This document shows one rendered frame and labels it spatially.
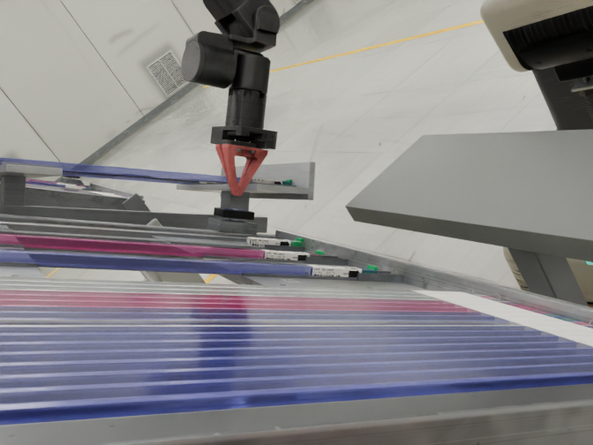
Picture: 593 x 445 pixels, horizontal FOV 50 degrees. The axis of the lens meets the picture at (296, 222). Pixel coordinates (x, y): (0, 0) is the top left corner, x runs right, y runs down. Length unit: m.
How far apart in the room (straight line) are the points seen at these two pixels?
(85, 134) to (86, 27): 1.30
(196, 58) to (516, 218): 0.50
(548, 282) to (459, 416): 0.90
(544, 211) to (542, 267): 0.22
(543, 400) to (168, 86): 8.47
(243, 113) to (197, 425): 0.75
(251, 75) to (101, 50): 7.61
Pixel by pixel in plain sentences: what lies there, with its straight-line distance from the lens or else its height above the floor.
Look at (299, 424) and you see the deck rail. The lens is 0.21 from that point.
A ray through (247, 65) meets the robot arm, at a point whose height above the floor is 0.96.
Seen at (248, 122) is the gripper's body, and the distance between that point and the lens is 0.93.
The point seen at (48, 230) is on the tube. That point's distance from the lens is 0.77.
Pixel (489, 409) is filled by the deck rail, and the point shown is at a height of 0.90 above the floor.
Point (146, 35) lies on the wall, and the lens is 8.69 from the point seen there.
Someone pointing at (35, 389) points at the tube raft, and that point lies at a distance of 0.23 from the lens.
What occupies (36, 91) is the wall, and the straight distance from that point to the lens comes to 8.34.
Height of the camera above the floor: 1.09
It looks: 22 degrees down
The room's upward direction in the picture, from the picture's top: 34 degrees counter-clockwise
